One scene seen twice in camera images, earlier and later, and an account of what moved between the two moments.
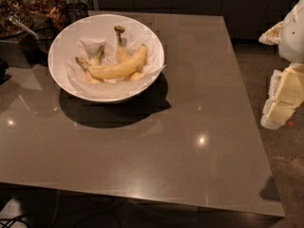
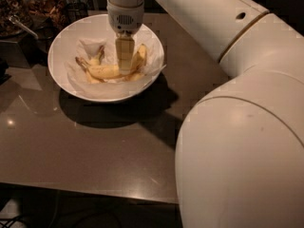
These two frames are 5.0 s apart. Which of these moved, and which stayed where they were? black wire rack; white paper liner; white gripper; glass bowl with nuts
Moved: white gripper
Stayed: black wire rack; glass bowl with nuts; white paper liner
